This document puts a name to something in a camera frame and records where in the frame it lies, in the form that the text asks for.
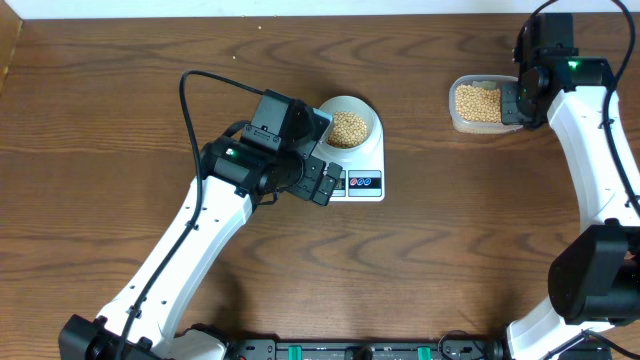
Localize grey round bowl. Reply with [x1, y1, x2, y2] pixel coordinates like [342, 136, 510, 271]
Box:
[320, 95, 377, 150]

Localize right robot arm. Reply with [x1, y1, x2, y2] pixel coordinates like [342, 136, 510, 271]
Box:
[487, 11, 639, 359]

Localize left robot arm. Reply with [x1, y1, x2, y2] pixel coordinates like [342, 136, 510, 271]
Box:
[58, 135, 342, 359]

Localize white digital kitchen scale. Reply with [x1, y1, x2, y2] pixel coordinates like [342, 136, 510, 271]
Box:
[313, 109, 385, 202]

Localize soybeans in grey bowl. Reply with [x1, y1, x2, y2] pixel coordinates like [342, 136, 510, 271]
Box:
[327, 112, 368, 149]

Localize soybeans pile in container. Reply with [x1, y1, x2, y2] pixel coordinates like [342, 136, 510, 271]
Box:
[455, 84, 501, 123]

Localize clear plastic soybean container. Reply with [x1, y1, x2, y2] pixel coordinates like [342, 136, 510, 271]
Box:
[449, 75, 522, 135]

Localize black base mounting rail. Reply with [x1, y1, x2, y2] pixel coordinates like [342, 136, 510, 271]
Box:
[224, 339, 485, 360]

